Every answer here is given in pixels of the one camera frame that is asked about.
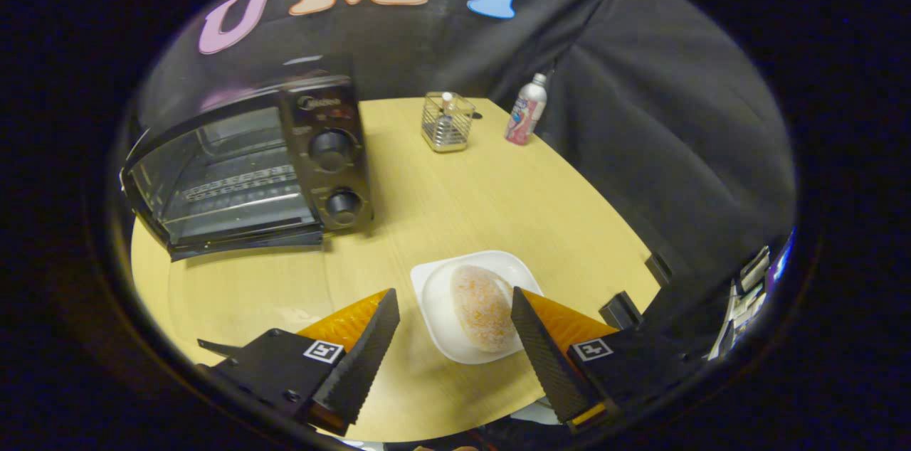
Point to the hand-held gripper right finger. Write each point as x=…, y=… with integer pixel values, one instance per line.
x=544, y=358

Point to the black table clamp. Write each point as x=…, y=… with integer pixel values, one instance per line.
x=658, y=269
x=620, y=310

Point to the small seasoning bottle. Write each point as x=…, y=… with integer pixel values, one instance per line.
x=445, y=113

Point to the sugared bread bun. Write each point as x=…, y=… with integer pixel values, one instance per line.
x=480, y=309

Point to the black toaster oven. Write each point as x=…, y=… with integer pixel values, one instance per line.
x=331, y=152

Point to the cluttered background shelf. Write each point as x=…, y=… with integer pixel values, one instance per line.
x=751, y=287

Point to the pink and white bottle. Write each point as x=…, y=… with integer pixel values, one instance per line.
x=525, y=117

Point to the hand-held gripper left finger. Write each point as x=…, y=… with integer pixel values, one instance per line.
x=366, y=358

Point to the white square plate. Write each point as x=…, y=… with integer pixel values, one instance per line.
x=434, y=309

